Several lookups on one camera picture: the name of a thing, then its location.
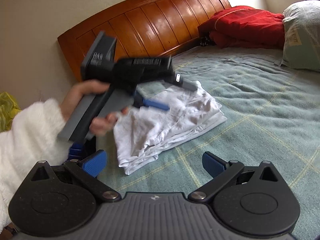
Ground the grey green pillow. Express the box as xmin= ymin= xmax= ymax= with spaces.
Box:
xmin=281 ymin=0 xmax=320 ymax=72

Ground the white printed t-shirt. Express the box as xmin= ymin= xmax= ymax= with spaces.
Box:
xmin=113 ymin=81 xmax=227 ymax=176

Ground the blue striped object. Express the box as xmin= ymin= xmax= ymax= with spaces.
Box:
xmin=67 ymin=143 xmax=84 ymax=160

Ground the yellow plastic bag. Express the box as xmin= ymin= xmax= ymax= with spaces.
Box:
xmin=0 ymin=92 xmax=21 ymax=132

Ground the white fluffy sleeve forearm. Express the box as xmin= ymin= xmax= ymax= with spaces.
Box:
xmin=0 ymin=99 xmax=71 ymax=229

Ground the red blanket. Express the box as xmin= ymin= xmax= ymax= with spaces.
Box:
xmin=198 ymin=5 xmax=285 ymax=50

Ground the wooden headboard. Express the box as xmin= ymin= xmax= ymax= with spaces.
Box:
xmin=57 ymin=0 xmax=231 ymax=81

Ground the person's left hand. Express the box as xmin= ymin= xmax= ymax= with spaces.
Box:
xmin=59 ymin=80 xmax=118 ymax=136

